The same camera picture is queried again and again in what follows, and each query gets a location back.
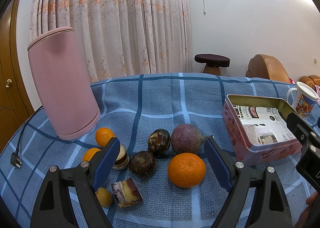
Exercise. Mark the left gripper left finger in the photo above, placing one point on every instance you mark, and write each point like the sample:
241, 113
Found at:
53, 206

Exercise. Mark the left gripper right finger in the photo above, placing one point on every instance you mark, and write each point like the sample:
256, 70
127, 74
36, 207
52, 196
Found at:
269, 205

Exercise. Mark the small orange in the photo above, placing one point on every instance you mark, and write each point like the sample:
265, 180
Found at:
89, 154
103, 136

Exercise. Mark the small yellow-brown longan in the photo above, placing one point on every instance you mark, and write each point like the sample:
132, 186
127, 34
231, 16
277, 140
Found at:
104, 197

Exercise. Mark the round layered sugarcane piece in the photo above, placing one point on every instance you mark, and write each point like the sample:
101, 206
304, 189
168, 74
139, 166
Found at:
122, 159

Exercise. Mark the cut sugarcane piece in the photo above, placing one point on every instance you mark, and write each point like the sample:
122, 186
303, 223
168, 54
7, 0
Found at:
126, 193

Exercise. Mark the large orange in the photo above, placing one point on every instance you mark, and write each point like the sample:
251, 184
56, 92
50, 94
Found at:
186, 170

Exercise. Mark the dark water chestnut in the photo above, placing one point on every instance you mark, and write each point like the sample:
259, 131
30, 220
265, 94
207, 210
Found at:
159, 142
142, 164

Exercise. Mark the pink metal tin box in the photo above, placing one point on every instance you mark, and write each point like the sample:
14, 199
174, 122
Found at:
257, 128

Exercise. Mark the purple round fruit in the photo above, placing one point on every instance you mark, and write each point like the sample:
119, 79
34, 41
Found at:
187, 138

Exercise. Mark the person's hand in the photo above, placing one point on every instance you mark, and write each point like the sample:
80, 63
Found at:
305, 214

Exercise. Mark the white printed mug with lid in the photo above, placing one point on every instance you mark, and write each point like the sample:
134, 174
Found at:
304, 99

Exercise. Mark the pink floral blanket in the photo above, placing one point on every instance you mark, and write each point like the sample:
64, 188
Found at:
317, 90

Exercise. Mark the brown leather sofa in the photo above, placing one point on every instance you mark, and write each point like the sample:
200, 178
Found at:
313, 81

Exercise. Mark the pink electric kettle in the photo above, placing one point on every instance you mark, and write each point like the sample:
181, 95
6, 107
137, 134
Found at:
62, 83

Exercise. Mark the wooden door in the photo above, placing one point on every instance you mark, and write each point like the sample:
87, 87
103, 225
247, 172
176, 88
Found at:
15, 104

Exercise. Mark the brown leather armchair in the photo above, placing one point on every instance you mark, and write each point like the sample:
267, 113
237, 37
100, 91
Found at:
267, 67

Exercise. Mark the dark round stool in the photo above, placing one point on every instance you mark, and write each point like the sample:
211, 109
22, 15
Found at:
212, 62

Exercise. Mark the floral pink curtain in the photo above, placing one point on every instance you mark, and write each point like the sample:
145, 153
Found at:
122, 37

